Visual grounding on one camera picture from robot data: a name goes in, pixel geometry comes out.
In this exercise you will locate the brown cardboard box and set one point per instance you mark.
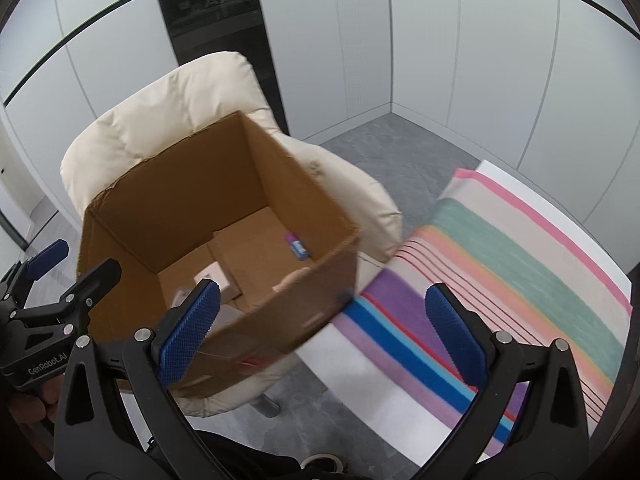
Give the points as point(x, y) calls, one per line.
point(200, 190)

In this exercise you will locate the black and white shoe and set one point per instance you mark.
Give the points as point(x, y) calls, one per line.
point(320, 461)

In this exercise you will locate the striped blanket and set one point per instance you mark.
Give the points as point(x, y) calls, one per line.
point(500, 260)

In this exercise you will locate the peach oval object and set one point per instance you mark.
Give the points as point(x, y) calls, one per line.
point(292, 279)

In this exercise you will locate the person's dark trouser leg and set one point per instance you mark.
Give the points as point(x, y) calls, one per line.
point(240, 455)

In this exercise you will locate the person's left hand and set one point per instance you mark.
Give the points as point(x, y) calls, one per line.
point(37, 407)

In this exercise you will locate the small purple bottle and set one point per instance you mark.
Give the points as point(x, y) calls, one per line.
point(297, 247)

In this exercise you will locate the cream padded armchair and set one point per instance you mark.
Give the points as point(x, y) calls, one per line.
point(175, 105)

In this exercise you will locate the small white carton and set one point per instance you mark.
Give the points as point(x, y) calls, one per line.
point(215, 275)

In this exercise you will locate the black glass wall panel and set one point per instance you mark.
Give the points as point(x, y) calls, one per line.
point(210, 10)

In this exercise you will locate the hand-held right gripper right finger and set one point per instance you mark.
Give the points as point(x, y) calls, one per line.
point(455, 335)

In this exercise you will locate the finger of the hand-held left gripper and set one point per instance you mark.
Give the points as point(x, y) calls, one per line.
point(95, 281)
point(47, 258)

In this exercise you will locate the striped colourful tablecloth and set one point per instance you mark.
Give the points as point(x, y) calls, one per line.
point(360, 375)

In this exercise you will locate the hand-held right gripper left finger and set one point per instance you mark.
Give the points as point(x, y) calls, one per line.
point(190, 330)

